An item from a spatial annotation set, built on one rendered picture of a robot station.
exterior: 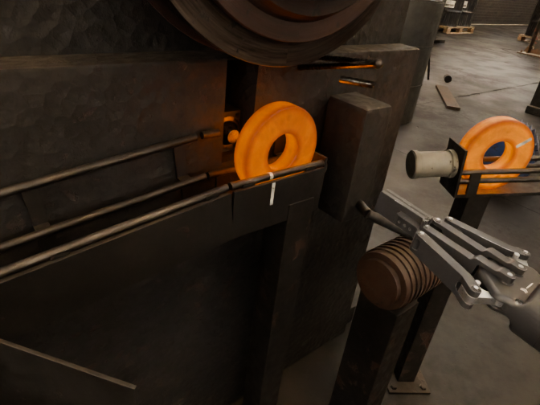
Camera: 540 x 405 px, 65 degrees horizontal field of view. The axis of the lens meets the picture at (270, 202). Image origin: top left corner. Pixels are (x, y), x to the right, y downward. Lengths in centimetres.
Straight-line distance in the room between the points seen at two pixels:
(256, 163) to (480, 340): 115
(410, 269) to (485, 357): 74
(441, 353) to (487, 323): 26
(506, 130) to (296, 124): 46
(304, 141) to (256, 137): 11
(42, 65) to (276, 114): 31
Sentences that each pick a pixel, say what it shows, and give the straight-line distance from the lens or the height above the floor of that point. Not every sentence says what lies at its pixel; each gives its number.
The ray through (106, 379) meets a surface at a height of 72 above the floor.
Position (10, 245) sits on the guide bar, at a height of 67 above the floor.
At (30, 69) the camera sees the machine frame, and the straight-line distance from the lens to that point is 57.
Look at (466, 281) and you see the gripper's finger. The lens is 47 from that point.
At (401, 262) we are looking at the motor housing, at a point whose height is 53.
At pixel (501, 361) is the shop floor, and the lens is 159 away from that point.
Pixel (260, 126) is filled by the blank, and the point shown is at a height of 79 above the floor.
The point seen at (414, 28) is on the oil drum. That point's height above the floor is 70.
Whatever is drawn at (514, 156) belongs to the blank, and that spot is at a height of 71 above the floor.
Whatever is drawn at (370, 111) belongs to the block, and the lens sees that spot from 78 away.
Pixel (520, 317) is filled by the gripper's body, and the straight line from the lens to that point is 49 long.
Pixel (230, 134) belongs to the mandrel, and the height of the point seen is 74.
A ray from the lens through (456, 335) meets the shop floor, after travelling 160.
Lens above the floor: 101
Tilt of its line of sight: 30 degrees down
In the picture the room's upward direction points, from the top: 7 degrees clockwise
